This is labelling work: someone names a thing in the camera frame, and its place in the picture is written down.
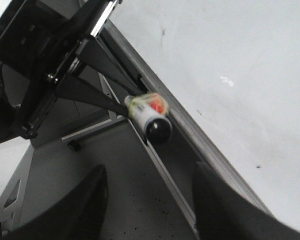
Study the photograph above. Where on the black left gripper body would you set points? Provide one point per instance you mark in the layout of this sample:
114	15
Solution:
41	45

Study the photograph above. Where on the white whiteboard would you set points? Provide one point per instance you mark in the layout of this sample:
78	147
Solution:
234	65

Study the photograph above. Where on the grey aluminium whiteboard ledge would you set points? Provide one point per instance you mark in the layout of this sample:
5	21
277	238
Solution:
150	186

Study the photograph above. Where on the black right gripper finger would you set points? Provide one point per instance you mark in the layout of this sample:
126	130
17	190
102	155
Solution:
223	214
78	89
92	53
77	216

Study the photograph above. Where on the grey whiteboard stand frame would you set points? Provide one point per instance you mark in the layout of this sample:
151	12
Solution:
52	165

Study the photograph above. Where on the black white whiteboard marker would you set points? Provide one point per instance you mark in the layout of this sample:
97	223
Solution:
149	111

